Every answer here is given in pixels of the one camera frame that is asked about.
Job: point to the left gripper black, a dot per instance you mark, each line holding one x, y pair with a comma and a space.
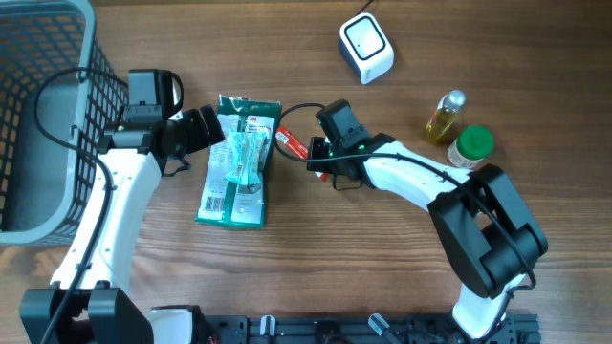
196, 135

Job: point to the black mounting rail base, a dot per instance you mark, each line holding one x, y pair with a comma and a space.
411, 329

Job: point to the clear Vim dish soap bottle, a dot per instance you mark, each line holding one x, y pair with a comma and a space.
447, 111

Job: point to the white barcode scanner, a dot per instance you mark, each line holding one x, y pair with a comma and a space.
365, 47

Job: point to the green lid white jar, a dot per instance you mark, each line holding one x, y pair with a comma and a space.
473, 145

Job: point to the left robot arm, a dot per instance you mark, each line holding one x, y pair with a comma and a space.
88, 300

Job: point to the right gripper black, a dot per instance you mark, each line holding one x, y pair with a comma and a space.
316, 144

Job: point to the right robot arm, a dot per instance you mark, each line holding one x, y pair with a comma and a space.
490, 237

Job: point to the red white toothpaste box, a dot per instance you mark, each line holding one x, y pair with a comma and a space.
287, 138

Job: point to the grey plastic shopping basket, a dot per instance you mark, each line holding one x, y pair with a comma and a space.
45, 46

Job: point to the green white sponge package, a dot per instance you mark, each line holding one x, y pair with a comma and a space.
228, 204

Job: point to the teal toothbrush package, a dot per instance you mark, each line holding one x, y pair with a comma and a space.
247, 150

